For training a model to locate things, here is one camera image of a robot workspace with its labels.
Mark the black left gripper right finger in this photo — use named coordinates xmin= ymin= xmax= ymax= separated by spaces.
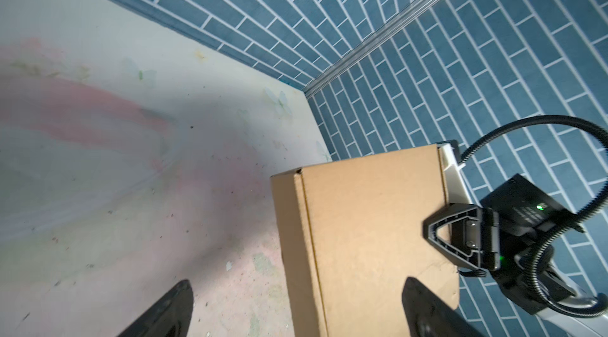
xmin=402 ymin=277 xmax=483 ymax=337

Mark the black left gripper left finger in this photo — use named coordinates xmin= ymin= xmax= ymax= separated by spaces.
xmin=118 ymin=279 xmax=194 ymax=337

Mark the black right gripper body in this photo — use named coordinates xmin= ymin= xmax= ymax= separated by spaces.
xmin=461 ymin=174 xmax=571 ymax=315

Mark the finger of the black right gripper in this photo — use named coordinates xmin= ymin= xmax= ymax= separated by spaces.
xmin=422 ymin=203 xmax=500 ymax=272

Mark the brown cardboard box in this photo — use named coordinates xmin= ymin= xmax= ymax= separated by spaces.
xmin=271 ymin=145 xmax=459 ymax=336

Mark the aluminium right corner post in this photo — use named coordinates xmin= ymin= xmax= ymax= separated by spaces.
xmin=303 ymin=0 xmax=441 ymax=99

